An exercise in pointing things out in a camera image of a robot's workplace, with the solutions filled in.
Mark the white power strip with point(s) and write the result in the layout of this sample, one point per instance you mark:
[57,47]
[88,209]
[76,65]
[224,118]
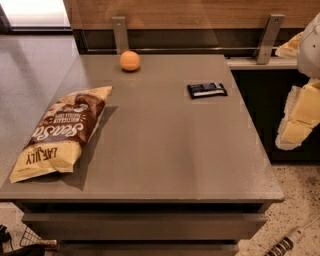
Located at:
[287,242]

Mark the orange fruit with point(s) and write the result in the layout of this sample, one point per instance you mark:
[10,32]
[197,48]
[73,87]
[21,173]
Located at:
[129,61]

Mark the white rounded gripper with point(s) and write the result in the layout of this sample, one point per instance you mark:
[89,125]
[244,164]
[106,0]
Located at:
[310,50]

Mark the left metal bracket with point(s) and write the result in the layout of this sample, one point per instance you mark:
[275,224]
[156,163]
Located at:
[120,33]

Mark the brown and yellow chip bag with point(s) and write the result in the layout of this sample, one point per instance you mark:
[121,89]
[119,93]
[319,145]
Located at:
[58,140]

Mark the black wire basket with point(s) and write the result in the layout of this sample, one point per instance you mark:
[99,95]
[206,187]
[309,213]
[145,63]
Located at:
[30,244]

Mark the grey drawer cabinet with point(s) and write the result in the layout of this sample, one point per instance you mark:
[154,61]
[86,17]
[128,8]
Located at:
[145,229]

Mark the right metal bracket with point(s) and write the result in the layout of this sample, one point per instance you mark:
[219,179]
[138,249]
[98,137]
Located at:
[269,36]

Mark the wooden back panel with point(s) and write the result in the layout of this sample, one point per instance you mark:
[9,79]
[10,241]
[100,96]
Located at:
[189,14]

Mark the dark blue rxbar wrapper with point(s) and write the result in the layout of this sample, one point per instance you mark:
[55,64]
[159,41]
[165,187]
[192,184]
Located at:
[206,90]

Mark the metal bracket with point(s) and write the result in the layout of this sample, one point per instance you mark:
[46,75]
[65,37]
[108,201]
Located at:
[269,36]
[120,33]

